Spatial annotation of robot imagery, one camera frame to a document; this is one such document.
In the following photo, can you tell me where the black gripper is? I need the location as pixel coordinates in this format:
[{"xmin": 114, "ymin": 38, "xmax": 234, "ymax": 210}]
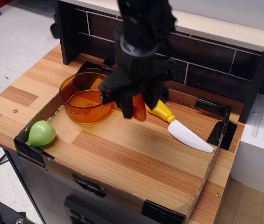
[{"xmin": 99, "ymin": 48, "xmax": 174, "ymax": 119}]

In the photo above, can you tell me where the orange toy carrot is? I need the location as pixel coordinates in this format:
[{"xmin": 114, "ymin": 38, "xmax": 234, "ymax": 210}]
[{"xmin": 132, "ymin": 93, "xmax": 146, "ymax": 121}]

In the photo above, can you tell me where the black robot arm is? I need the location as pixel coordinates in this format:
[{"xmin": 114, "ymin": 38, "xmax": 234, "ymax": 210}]
[{"xmin": 99, "ymin": 0, "xmax": 176, "ymax": 119}]

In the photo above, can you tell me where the orange transparent plastic pot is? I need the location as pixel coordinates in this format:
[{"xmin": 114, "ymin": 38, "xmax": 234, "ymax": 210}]
[{"xmin": 59, "ymin": 69, "xmax": 114, "ymax": 124}]

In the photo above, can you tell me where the cardboard fence with black tape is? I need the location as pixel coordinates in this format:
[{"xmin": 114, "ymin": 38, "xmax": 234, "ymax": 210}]
[{"xmin": 13, "ymin": 59, "xmax": 241, "ymax": 224}]

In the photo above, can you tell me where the dark brick pattern backsplash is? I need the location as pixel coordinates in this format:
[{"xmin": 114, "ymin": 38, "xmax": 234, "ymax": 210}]
[{"xmin": 55, "ymin": 0, "xmax": 264, "ymax": 124}]

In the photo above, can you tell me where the green toy pear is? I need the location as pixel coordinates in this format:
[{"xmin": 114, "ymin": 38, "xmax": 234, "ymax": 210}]
[{"xmin": 28, "ymin": 120, "xmax": 56, "ymax": 147}]

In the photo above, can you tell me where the black caster wheel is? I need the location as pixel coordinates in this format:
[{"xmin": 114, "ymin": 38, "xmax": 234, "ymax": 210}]
[{"xmin": 50, "ymin": 14, "xmax": 59, "ymax": 39}]

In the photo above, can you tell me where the black device under table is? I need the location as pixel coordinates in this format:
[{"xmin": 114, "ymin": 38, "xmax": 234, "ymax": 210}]
[{"xmin": 64, "ymin": 197, "xmax": 105, "ymax": 224}]

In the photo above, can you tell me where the white grooved block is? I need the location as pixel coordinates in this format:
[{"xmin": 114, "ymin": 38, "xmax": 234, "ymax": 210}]
[{"xmin": 231, "ymin": 94, "xmax": 264, "ymax": 193}]

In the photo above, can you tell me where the yellow handled toy knife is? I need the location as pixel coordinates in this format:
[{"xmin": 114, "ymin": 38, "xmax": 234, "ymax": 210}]
[{"xmin": 146, "ymin": 100, "xmax": 214, "ymax": 153}]

